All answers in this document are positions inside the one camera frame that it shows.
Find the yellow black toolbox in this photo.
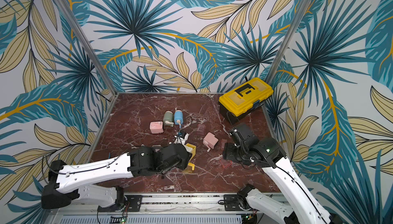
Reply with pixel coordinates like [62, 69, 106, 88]
[219, 77, 273, 125]

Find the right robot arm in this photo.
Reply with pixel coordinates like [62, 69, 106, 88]
[223, 123, 343, 224]

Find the green pencil sharpener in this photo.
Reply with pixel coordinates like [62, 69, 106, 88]
[163, 111, 174, 127]

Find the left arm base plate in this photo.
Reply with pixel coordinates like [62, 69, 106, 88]
[97, 195, 142, 213]

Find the yellow pencil sharpener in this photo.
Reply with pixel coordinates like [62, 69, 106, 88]
[183, 143, 197, 172]

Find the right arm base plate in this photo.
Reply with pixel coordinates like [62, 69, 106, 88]
[219, 194, 258, 212]

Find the blue pencil sharpener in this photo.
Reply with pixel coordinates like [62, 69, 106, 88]
[174, 110, 184, 129]

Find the pink sharpener right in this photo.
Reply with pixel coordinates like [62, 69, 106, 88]
[203, 132, 219, 152]

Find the clear pink tray back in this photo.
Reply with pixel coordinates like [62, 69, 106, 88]
[197, 124, 206, 134]

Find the pink sharpener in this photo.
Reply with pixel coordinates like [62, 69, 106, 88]
[149, 121, 164, 134]
[203, 132, 219, 152]

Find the aluminium front rail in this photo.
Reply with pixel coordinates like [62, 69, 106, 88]
[49, 192, 311, 224]

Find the pink sharpener back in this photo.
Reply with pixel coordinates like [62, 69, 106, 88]
[149, 121, 164, 134]

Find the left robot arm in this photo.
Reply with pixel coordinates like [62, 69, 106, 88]
[41, 144, 192, 210]

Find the red transparent tray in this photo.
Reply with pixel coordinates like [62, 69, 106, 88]
[219, 158, 233, 169]

